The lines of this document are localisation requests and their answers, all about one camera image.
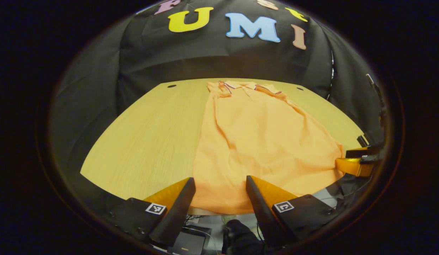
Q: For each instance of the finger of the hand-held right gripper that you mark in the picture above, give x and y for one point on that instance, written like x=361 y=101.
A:
x=355 y=167
x=361 y=153

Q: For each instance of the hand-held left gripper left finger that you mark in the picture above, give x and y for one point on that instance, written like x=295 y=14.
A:
x=177 y=212

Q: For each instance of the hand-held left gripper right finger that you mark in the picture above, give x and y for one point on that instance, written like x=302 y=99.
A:
x=262 y=212

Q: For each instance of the orange T-shirt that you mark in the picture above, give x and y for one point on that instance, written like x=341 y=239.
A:
x=262 y=148

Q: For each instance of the dark cloth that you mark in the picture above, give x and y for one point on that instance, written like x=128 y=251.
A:
x=240 y=237

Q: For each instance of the grey flat device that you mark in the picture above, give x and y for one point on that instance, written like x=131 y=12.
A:
x=189 y=243

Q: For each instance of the dark stand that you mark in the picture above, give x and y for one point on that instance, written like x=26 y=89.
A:
x=377 y=95

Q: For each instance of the black backdrop cloth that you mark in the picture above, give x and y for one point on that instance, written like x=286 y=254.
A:
x=212 y=56

